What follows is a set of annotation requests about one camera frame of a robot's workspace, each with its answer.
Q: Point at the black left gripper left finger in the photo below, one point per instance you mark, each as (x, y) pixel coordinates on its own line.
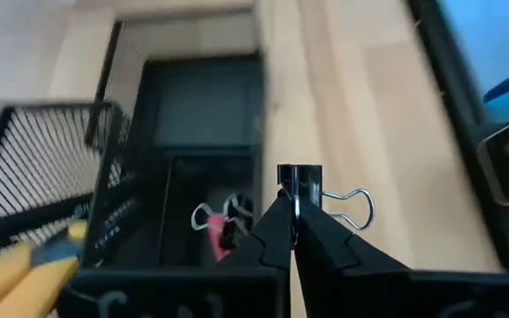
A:
(272, 238)

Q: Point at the black binder clip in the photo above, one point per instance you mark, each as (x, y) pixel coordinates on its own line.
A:
(307, 183)
(237, 221)

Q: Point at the black mesh desk organizer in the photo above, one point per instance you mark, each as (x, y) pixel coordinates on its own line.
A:
(201, 110)

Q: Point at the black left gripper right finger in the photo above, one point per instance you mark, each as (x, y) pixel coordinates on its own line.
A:
(325, 252)

